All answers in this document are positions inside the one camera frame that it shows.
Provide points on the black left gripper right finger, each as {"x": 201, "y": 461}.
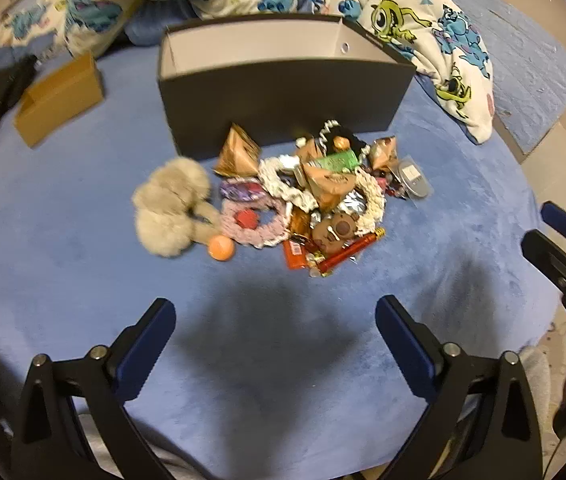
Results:
{"x": 504, "y": 439}

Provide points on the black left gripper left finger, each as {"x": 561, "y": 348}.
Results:
{"x": 49, "y": 441}

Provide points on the round silver tin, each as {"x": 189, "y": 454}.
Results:
{"x": 412, "y": 179}

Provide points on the cream knitted scrunchie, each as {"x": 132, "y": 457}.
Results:
{"x": 375, "y": 199}

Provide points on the red lighter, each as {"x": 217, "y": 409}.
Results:
{"x": 363, "y": 242}

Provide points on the brown triangular snack packet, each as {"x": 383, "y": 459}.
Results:
{"x": 239, "y": 156}
{"x": 329, "y": 188}
{"x": 383, "y": 154}

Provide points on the brown bear face toy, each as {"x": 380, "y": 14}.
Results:
{"x": 334, "y": 233}

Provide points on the silver foil packet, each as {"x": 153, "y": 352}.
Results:
{"x": 354, "y": 203}

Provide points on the orange round lip balm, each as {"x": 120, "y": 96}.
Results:
{"x": 221, "y": 247}

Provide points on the beige fluffy pompom scrunchie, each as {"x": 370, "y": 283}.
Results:
{"x": 172, "y": 210}

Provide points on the black white-trimmed scrunchie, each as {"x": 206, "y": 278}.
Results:
{"x": 335, "y": 138}

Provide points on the pink scrunchie with red centre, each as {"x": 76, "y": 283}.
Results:
{"x": 258, "y": 223}

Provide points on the small brown triangular packet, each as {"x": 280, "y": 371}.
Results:
{"x": 308, "y": 149}

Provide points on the white lace scrunchie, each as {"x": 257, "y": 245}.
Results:
{"x": 269, "y": 174}

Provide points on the purple patterned oval case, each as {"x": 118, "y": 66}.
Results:
{"x": 242, "y": 189}

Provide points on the small brown cardboard box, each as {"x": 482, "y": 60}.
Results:
{"x": 58, "y": 98}

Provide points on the large black cardboard box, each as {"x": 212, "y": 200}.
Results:
{"x": 277, "y": 76}

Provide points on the blue pillow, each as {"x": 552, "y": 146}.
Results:
{"x": 148, "y": 24}

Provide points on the monster print fleece blanket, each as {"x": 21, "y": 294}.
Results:
{"x": 436, "y": 36}

